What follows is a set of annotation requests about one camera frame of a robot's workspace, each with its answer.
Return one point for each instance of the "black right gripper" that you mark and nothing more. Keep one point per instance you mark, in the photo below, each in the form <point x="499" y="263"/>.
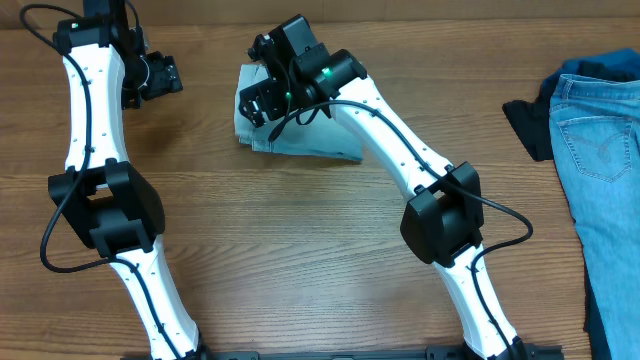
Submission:
<point x="255" y="107"/>

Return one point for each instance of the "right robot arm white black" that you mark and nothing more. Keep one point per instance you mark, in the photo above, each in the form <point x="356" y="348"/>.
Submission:
<point x="444" y="207"/>

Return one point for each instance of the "dark blue garment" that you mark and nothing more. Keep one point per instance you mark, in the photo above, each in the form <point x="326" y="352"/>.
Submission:
<point x="620" y="65"/>

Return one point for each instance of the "blue jeans with pocket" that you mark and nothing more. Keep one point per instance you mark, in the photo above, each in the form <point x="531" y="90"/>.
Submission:
<point x="594" y="128"/>

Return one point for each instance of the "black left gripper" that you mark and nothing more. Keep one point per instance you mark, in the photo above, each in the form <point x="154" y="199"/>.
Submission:
<point x="163" y="73"/>

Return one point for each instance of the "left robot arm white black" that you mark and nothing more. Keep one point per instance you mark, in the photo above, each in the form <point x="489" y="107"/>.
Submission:
<point x="110" y="206"/>

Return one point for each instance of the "light blue denim shorts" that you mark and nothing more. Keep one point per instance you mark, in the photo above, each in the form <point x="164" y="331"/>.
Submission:
<point x="323" y="137"/>

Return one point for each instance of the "black garment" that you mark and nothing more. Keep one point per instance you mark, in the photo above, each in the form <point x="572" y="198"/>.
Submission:
<point x="530" y="122"/>

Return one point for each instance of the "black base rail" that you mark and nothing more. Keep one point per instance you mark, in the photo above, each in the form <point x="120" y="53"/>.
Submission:
<point x="460" y="352"/>

